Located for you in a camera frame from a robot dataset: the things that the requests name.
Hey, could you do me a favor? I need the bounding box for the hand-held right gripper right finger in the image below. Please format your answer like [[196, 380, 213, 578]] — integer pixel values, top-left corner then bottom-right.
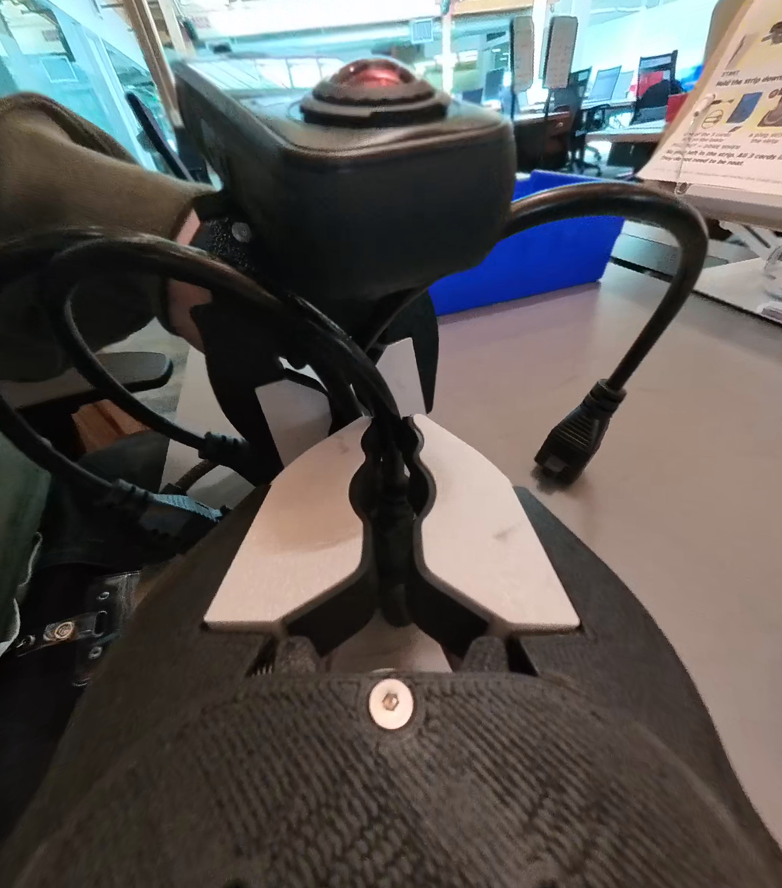
[[406, 413, 581, 661]]

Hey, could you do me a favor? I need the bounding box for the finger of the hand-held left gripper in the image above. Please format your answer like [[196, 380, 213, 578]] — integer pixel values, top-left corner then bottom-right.
[[254, 376, 336, 480], [366, 337, 428, 420]]

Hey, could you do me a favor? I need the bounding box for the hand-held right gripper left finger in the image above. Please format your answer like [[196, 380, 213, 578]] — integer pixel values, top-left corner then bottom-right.
[[204, 416, 384, 658]]

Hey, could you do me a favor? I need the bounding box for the black power cord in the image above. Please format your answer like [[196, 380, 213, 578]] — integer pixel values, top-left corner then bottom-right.
[[0, 232, 427, 625], [47, 246, 399, 466], [505, 182, 710, 488]]

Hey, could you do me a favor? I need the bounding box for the person's left forearm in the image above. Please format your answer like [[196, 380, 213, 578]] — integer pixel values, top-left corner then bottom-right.
[[0, 93, 215, 379]]

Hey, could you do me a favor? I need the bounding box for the person's left hand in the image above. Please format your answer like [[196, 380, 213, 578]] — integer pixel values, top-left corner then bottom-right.
[[166, 204, 216, 332]]

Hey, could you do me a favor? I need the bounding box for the blue plastic bin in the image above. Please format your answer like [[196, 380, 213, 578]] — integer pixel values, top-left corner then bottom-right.
[[428, 168, 627, 318]]

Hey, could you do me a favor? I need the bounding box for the white panel on stand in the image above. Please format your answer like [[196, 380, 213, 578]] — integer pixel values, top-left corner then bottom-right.
[[542, 15, 579, 91], [510, 15, 536, 93]]

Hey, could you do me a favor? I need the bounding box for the metal pillar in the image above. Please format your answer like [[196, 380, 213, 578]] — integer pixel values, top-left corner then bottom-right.
[[124, 0, 180, 129]]

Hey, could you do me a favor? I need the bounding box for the white sheet stand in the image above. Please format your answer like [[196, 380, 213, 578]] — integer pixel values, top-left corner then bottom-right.
[[679, 187, 782, 344]]

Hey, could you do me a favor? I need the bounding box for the printed instruction sheet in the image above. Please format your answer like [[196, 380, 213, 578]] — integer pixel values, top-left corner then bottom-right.
[[637, 0, 782, 205]]

